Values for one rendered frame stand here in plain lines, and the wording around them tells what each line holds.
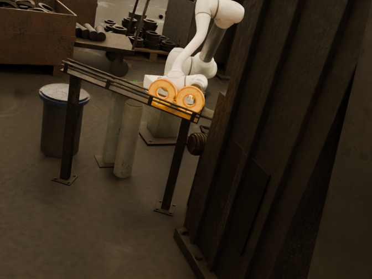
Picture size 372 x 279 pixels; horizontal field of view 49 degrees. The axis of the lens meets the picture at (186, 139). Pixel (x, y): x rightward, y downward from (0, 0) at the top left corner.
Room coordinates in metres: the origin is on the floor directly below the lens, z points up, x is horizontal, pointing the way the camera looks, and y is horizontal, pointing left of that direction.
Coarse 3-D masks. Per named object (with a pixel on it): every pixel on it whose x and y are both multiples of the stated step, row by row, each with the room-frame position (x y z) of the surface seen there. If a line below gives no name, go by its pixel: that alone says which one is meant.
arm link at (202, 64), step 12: (228, 0) 2.80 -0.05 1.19; (228, 12) 2.75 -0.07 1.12; (240, 12) 2.79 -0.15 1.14; (216, 24) 2.83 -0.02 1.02; (228, 24) 2.80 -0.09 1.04; (216, 36) 2.89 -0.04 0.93; (204, 48) 2.99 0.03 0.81; (216, 48) 2.98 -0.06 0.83; (192, 60) 3.10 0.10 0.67; (204, 60) 3.04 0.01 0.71; (192, 72) 3.07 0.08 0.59; (204, 72) 3.07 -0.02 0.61
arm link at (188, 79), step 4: (188, 76) 2.40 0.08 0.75; (192, 76) 2.39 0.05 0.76; (196, 76) 2.39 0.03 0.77; (200, 76) 2.39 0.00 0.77; (204, 76) 2.44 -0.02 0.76; (188, 80) 2.37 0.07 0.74; (192, 80) 2.36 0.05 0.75; (204, 80) 2.37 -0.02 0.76; (184, 84) 2.36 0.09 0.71; (188, 84) 2.36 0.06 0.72; (204, 84) 2.35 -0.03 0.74
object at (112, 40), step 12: (132, 12) 4.84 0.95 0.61; (144, 12) 4.32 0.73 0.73; (84, 24) 4.52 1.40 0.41; (84, 36) 4.26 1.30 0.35; (96, 36) 4.30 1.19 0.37; (108, 36) 4.62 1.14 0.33; (120, 36) 4.75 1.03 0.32; (96, 48) 4.14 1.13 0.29; (108, 48) 4.18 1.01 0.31; (120, 48) 4.23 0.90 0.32; (132, 48) 4.30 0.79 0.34; (120, 60) 4.25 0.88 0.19; (120, 72) 4.25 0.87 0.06
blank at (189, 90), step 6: (180, 90) 2.08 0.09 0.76; (186, 90) 2.07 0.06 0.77; (192, 90) 2.07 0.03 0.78; (198, 90) 2.07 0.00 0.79; (180, 96) 2.07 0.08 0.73; (198, 96) 2.07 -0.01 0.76; (180, 102) 2.07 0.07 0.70; (198, 102) 2.07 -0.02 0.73; (180, 108) 2.07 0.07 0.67; (192, 108) 2.07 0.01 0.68; (198, 108) 2.06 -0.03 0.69
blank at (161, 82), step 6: (162, 78) 2.11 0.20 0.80; (156, 84) 2.08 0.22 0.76; (162, 84) 2.08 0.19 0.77; (168, 84) 2.08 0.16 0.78; (150, 90) 2.09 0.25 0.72; (156, 90) 2.08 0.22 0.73; (168, 90) 2.08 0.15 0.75; (174, 90) 2.08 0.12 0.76; (168, 96) 2.08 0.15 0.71; (174, 96) 2.08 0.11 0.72; (156, 102) 2.08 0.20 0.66
